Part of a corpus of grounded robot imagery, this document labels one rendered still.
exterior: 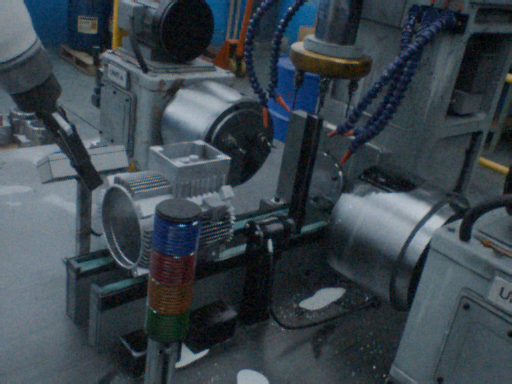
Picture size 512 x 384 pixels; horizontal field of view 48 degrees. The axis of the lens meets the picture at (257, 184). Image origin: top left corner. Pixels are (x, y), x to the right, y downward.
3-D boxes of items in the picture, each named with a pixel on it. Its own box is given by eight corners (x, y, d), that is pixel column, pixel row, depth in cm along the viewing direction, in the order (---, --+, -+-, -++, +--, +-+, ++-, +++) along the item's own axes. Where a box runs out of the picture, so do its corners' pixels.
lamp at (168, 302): (175, 283, 81) (178, 256, 80) (200, 306, 77) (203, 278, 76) (138, 296, 78) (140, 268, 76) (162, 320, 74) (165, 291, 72)
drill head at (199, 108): (200, 141, 181) (209, 63, 171) (277, 187, 157) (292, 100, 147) (130, 151, 165) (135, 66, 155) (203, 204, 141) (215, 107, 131)
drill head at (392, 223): (359, 236, 138) (383, 140, 128) (520, 334, 111) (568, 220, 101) (284, 262, 122) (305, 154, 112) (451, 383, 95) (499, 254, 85)
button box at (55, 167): (115, 172, 129) (110, 149, 130) (130, 166, 124) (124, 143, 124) (40, 184, 118) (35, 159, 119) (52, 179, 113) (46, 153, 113)
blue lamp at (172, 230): (181, 228, 78) (185, 199, 76) (207, 249, 74) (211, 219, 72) (143, 238, 74) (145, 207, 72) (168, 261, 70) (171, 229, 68)
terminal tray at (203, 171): (196, 171, 119) (200, 139, 116) (227, 192, 112) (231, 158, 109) (146, 180, 112) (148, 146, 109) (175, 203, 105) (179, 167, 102)
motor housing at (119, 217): (178, 226, 128) (187, 148, 121) (230, 268, 116) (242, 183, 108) (95, 247, 115) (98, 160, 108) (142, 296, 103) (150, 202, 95)
